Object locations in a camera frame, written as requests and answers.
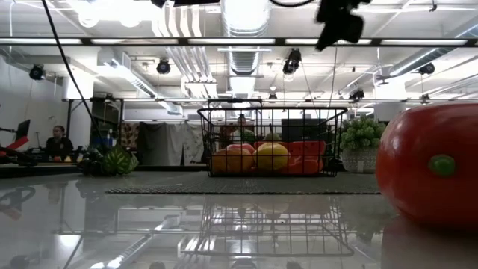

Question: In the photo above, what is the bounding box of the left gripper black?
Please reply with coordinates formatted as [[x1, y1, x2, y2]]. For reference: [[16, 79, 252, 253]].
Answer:
[[150, 0, 222, 9]]

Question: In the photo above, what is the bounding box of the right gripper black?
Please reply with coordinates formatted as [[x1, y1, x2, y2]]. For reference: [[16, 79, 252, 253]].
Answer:
[[314, 0, 373, 52]]

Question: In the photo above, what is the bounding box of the red watermelon slice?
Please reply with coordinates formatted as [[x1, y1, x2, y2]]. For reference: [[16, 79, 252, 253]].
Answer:
[[287, 140, 327, 162]]

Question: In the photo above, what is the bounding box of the round orange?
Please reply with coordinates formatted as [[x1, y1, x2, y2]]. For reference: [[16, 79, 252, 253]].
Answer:
[[286, 156, 324, 176]]

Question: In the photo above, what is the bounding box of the yellow lemon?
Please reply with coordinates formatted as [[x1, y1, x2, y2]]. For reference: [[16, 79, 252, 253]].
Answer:
[[253, 142, 290, 173]]

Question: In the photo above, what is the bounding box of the orange bumpy fruit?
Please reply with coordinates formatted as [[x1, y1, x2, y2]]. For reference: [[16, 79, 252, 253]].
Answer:
[[210, 148, 255, 175]]

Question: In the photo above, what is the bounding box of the small striped watermelon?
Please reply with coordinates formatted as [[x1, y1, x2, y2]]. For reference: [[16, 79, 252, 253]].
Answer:
[[102, 144, 140, 176]]

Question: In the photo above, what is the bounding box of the green bell pepper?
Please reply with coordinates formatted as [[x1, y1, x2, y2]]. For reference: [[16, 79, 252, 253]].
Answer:
[[77, 148, 106, 177]]

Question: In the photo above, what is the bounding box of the black ceiling spotlight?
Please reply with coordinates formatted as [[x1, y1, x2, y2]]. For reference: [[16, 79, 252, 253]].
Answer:
[[282, 48, 303, 75], [155, 57, 173, 75], [348, 87, 366, 102], [28, 64, 47, 81], [418, 61, 436, 76]]

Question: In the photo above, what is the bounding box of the dark background screen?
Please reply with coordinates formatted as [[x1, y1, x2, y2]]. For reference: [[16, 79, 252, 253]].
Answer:
[[281, 118, 329, 143]]

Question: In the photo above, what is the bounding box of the potted green succulent plant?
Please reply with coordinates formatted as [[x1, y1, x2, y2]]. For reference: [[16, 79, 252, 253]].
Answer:
[[338, 114, 387, 174]]

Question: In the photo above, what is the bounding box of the person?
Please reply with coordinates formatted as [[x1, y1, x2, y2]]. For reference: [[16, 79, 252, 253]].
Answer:
[[44, 125, 75, 163], [220, 113, 259, 147]]

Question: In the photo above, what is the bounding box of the light grey hanging cloth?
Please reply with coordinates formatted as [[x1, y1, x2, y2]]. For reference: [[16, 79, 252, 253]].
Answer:
[[181, 122, 205, 166]]

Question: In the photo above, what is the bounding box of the dark grey hanging cloth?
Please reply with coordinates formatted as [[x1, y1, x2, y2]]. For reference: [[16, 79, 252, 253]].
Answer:
[[136, 122, 184, 167]]

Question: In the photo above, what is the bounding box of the patterned hanging cloth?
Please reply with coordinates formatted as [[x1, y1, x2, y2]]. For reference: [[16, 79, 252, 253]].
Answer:
[[119, 122, 140, 152]]

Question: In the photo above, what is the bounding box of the red plum tomato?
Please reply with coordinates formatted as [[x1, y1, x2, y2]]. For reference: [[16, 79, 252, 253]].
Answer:
[[375, 102, 478, 229]]

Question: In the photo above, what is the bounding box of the black computer monitor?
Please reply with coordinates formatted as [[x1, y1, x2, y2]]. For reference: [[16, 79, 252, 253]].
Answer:
[[14, 119, 32, 143]]

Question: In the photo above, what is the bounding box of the red black equipment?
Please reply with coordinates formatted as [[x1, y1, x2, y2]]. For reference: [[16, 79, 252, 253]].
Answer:
[[0, 135, 39, 167]]

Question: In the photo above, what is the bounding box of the black right camera cable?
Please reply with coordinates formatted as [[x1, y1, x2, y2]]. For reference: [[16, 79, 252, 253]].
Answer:
[[268, 0, 315, 8]]

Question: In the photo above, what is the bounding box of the white ceiling duct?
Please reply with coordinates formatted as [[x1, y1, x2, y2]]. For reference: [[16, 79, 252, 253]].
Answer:
[[220, 0, 272, 37]]

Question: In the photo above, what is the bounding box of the black wire basket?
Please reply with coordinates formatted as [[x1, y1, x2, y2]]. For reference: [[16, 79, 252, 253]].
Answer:
[[196, 106, 349, 178]]

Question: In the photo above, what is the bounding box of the black overhead frame bar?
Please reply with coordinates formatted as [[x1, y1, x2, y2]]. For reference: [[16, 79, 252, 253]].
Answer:
[[0, 36, 478, 48]]

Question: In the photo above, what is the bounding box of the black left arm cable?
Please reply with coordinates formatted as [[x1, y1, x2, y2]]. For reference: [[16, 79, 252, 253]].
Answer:
[[40, 0, 102, 141]]

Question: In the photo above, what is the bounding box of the black metal shelf frame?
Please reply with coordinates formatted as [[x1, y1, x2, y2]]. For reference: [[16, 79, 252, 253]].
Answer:
[[61, 96, 126, 151]]

